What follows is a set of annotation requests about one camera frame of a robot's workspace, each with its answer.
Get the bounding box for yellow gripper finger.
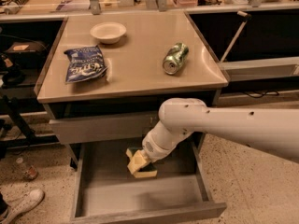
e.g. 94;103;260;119
126;148;150;175

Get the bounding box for white sneaker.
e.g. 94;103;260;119
0;189;45;224

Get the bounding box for plastic bottle on floor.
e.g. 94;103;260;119
16;157;38;180

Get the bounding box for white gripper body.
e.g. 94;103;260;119
142;131;172;162

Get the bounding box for green crushed soda can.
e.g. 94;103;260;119
163;43;189;75

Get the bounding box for grey drawer cabinet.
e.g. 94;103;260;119
34;10;231;170

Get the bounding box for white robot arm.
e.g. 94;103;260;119
128;98;299;174

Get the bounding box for black bag on shelf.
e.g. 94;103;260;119
5;41;48;69

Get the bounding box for white paper bowl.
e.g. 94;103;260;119
90;22;126;44

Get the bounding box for grey top drawer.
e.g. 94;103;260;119
50;111;159;145

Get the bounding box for black cable on floor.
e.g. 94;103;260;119
242;90;280;99

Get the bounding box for open grey middle drawer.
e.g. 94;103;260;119
70;138;226;224

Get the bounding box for green and yellow sponge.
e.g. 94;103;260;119
127;147;157;178

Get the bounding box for blue chip bag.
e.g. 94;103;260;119
64;46;107;83

